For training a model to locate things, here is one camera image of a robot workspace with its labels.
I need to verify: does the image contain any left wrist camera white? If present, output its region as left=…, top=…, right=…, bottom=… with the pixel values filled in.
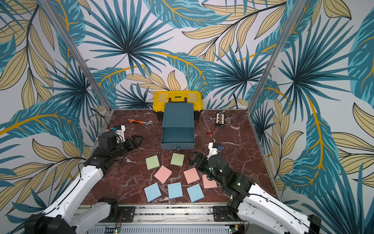
left=111, top=125, right=126, bottom=143

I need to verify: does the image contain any pink sticky note left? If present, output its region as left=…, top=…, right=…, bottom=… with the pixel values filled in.
left=154, top=166, right=172, bottom=184

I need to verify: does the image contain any pink sticky note middle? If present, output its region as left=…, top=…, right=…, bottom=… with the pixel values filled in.
left=184, top=168, right=200, bottom=184

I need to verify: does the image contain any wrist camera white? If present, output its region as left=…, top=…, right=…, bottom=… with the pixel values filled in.
left=111, top=125, right=126, bottom=143
left=207, top=142, right=223, bottom=158

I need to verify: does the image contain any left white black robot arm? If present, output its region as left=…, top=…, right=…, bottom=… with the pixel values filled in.
left=24, top=131, right=144, bottom=234

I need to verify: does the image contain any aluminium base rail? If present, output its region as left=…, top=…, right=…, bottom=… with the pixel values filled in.
left=78, top=203, right=293, bottom=234

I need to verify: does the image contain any black battery holder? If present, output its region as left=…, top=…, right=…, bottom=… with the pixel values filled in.
left=215, top=112, right=225, bottom=127

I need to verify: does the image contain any blue sticky note left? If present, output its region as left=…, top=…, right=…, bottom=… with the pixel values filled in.
left=144, top=183, right=161, bottom=202

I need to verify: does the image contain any pink sticky note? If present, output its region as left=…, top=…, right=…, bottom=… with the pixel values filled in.
left=184, top=168, right=200, bottom=184
left=154, top=166, right=172, bottom=184
left=202, top=175, right=217, bottom=189

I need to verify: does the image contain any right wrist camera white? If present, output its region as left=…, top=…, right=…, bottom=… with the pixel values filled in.
left=207, top=142, right=223, bottom=158

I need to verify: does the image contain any yellow black toolbox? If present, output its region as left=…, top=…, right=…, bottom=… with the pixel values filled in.
left=153, top=91, right=204, bottom=121

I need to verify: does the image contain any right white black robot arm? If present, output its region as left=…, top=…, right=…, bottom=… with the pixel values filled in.
left=190, top=152, right=321, bottom=234

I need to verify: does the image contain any green sticky note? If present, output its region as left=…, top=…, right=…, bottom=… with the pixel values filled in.
left=170, top=153, right=185, bottom=167
left=146, top=155, right=160, bottom=170

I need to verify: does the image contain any blue sticky note right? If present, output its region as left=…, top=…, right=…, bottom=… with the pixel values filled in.
left=187, top=184, right=205, bottom=202

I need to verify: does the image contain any pink sticky note right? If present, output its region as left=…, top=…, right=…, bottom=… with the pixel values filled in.
left=202, top=175, right=217, bottom=189

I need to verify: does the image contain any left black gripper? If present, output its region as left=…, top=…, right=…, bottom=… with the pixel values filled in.
left=110, top=134, right=144, bottom=159

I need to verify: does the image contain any orange adjustable wrench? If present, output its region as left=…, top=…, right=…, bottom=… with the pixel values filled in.
left=128, top=119, right=154, bottom=126

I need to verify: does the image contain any blue sticky note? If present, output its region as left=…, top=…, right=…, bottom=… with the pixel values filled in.
left=168, top=182, right=183, bottom=199
left=144, top=183, right=161, bottom=202
left=187, top=184, right=205, bottom=202

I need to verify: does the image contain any blue sticky note middle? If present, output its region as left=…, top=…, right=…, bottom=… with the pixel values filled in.
left=168, top=182, right=183, bottom=199

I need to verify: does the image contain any teal yellow drawer cabinet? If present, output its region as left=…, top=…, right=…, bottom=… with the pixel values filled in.
left=161, top=102, right=195, bottom=151

